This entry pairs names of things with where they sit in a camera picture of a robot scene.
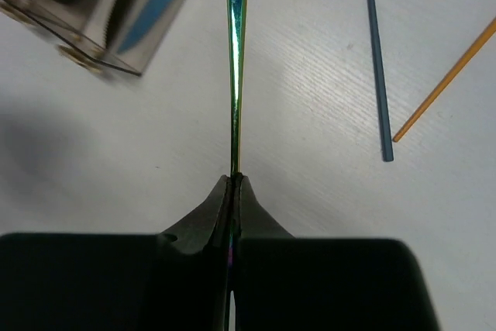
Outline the clear four-compartment container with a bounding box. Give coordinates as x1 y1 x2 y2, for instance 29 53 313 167
1 0 184 77

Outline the black knife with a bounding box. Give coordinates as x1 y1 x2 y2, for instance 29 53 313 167
102 0 156 51

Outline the orange chopstick short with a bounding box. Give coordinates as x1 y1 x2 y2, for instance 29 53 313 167
393 19 496 143

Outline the rainbow fork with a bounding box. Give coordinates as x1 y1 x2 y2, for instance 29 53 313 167
223 0 249 331

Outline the blue knife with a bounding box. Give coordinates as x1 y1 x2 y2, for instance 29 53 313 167
117 0 173 54

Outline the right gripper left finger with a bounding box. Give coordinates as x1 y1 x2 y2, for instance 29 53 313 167
1 176 233 330

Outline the blue chopstick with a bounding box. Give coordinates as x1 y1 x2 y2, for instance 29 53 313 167
367 0 394 162

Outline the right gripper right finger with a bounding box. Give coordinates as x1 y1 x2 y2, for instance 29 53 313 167
232 174 439 330

